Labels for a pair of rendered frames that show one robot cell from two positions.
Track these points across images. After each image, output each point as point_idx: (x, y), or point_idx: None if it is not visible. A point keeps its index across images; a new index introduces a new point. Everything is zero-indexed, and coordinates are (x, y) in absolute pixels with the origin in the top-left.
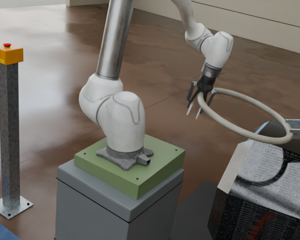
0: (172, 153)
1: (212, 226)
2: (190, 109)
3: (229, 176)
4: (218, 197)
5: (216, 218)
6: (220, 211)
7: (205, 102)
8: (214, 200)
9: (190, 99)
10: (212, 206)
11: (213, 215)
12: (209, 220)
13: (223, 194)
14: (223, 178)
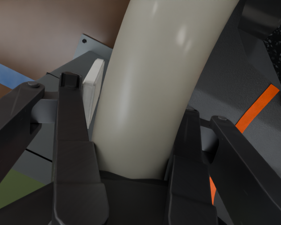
0: None
1: (245, 45)
2: (98, 90)
3: None
4: (263, 56)
5: (254, 57)
6: (264, 70)
7: (199, 130)
8: (253, 37)
9: (51, 118)
10: (249, 35)
11: (250, 44)
12: (241, 31)
13: (274, 73)
14: None
